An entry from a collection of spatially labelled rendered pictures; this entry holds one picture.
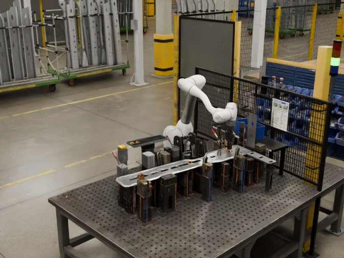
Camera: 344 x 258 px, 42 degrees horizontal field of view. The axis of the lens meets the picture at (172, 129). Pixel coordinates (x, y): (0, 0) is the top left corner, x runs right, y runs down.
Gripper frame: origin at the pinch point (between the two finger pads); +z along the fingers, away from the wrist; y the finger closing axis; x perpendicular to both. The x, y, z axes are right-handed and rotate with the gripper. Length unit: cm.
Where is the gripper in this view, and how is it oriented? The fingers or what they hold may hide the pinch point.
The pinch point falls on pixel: (229, 145)
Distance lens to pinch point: 428.0
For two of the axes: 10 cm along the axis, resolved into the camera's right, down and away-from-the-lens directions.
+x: 8.2, -1.9, 5.4
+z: 0.0, 9.4, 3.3
